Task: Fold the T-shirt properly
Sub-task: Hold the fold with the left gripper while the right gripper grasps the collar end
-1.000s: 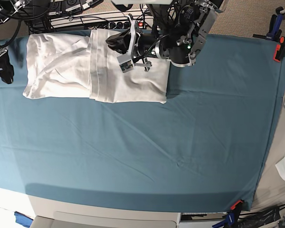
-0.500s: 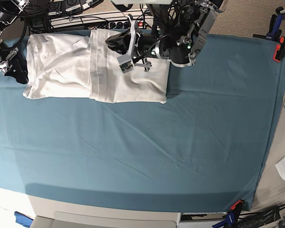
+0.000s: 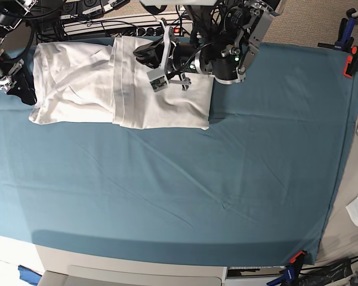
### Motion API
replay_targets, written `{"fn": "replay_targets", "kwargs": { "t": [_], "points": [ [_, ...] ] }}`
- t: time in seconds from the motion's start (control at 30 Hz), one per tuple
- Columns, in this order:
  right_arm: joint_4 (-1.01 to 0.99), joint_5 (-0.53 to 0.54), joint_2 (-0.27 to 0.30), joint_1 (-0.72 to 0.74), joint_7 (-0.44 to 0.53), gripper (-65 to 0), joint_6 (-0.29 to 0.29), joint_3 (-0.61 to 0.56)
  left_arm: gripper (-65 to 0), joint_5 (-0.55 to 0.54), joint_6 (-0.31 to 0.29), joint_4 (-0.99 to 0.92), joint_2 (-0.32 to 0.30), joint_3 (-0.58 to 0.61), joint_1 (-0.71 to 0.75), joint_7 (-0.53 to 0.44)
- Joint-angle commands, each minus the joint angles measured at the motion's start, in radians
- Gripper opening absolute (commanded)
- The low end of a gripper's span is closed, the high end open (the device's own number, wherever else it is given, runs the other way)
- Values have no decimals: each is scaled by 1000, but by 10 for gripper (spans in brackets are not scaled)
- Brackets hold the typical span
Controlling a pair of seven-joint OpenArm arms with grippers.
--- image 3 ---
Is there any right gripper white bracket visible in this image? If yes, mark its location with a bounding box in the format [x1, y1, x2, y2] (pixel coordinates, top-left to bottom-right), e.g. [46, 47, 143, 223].
[0, 60, 37, 105]

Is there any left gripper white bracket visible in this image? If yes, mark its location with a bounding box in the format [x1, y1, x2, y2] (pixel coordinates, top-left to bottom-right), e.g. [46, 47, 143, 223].
[132, 17, 212, 94]

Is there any white T-shirt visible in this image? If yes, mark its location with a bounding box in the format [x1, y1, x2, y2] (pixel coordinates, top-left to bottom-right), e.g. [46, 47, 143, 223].
[29, 36, 213, 130]

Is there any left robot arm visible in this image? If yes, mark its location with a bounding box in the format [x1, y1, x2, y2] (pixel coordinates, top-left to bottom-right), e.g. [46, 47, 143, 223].
[133, 1, 286, 92]

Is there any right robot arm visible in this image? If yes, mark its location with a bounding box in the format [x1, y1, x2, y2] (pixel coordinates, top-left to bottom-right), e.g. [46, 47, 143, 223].
[0, 1, 38, 105]

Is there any white power strip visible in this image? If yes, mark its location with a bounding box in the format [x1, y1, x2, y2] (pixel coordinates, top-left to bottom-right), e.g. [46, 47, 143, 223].
[62, 11, 193, 36]

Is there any teal table cloth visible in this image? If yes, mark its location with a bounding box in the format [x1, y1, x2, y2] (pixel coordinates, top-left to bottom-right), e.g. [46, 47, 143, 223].
[0, 43, 358, 266]

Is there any blue cloth on floor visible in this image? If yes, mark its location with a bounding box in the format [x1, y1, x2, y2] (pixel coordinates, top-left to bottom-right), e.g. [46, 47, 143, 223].
[18, 265, 42, 286]

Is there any beige plastic bin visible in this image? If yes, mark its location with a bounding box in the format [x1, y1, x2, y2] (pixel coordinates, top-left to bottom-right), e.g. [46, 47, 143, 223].
[38, 265, 223, 285]

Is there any blue clamp upper right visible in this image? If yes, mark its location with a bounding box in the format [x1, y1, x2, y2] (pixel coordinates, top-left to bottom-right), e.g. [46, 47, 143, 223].
[317, 18, 356, 53]

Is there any orange black clamp upper right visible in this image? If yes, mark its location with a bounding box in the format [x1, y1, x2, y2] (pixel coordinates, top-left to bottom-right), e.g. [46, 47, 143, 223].
[343, 46, 358, 78]

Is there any orange black table clamp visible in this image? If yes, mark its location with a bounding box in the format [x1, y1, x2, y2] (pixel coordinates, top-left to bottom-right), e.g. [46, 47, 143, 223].
[289, 250, 307, 268]

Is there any blue black clamp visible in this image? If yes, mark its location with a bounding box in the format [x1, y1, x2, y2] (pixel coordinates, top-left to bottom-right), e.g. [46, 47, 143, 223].
[266, 266, 301, 286]

